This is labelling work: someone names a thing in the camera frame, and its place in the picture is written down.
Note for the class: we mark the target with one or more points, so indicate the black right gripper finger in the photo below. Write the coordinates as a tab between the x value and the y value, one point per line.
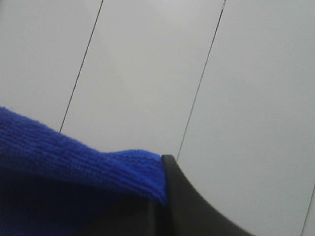
186	212

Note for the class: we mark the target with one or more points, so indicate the blue microfibre towel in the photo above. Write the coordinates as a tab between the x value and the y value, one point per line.
53	185

